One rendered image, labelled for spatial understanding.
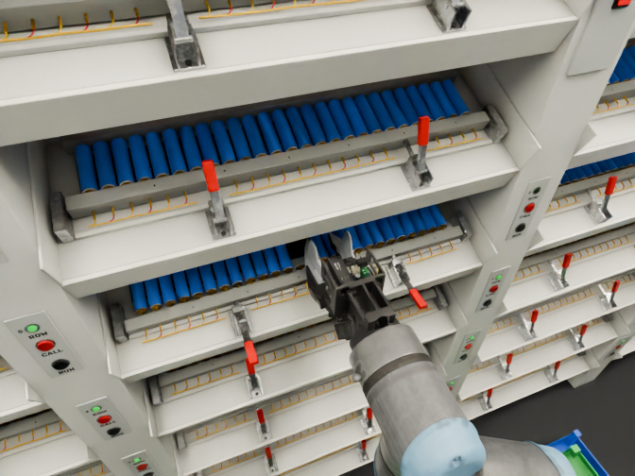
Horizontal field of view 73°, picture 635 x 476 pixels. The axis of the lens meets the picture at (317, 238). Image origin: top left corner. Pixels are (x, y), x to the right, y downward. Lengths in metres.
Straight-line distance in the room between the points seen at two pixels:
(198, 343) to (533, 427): 1.35
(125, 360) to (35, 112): 0.38
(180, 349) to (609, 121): 0.75
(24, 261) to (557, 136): 0.66
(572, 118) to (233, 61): 0.47
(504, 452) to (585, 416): 1.27
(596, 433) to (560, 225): 1.07
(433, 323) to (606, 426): 1.07
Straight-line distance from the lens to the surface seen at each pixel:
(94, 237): 0.55
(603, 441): 1.87
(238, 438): 1.03
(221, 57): 0.42
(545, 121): 0.66
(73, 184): 0.59
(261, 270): 0.68
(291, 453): 1.22
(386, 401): 0.50
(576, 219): 0.96
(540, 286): 1.09
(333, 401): 1.05
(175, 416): 0.86
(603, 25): 0.64
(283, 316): 0.68
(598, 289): 1.44
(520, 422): 1.78
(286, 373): 0.85
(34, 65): 0.44
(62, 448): 0.90
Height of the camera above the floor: 1.50
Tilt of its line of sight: 44 degrees down
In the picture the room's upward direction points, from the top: straight up
